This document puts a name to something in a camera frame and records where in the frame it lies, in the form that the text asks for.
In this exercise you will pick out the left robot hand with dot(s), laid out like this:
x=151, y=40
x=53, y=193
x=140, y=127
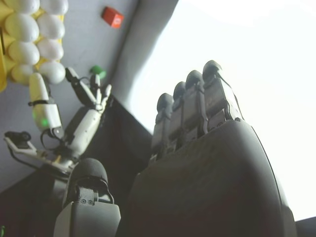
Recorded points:
x=207, y=187

